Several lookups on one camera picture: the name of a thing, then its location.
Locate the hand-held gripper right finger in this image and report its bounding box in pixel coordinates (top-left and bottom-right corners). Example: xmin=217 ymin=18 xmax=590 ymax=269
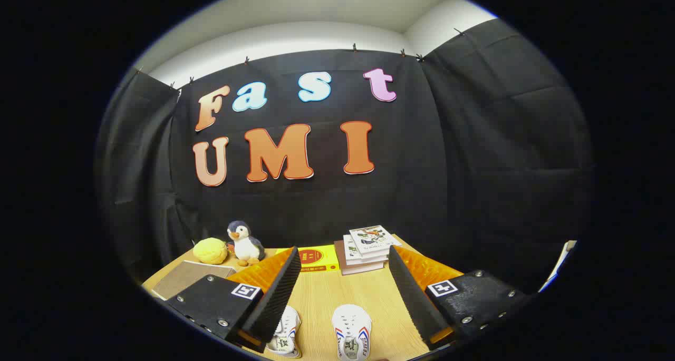
xmin=388 ymin=245 xmax=531 ymax=351

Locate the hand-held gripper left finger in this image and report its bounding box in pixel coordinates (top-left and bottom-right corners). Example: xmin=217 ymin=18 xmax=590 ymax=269
xmin=165 ymin=246 xmax=302 ymax=354

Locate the white canvas shoe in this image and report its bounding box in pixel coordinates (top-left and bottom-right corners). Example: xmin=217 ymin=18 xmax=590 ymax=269
xmin=331 ymin=304 xmax=372 ymax=361
xmin=265 ymin=305 xmax=302 ymax=358

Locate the beige fabric storage box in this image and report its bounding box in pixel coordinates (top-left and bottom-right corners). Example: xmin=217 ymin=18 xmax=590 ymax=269
xmin=151 ymin=260 xmax=236 ymax=301

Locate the plush penguin toy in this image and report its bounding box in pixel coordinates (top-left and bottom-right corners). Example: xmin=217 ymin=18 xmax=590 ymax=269
xmin=227 ymin=220 xmax=265 ymax=267

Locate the yellow book with red circle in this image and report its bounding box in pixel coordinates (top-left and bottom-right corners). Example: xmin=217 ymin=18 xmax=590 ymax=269
xmin=277 ymin=244 xmax=341 ymax=274

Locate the white illustrated book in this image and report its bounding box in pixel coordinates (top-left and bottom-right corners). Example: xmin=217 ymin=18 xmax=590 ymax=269
xmin=349 ymin=225 xmax=401 ymax=257

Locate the brown cover book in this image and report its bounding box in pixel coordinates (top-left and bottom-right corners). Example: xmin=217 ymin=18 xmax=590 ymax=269
xmin=334 ymin=240 xmax=385 ymax=276

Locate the yellow plush ball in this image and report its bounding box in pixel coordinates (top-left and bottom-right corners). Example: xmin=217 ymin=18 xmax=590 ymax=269
xmin=192 ymin=238 xmax=229 ymax=265

